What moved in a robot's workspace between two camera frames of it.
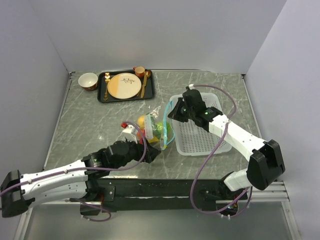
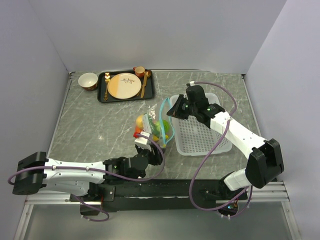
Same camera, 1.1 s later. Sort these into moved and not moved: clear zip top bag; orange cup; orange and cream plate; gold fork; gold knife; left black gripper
Moved: left black gripper; clear zip top bag
Not moved: gold fork; orange cup; gold knife; orange and cream plate
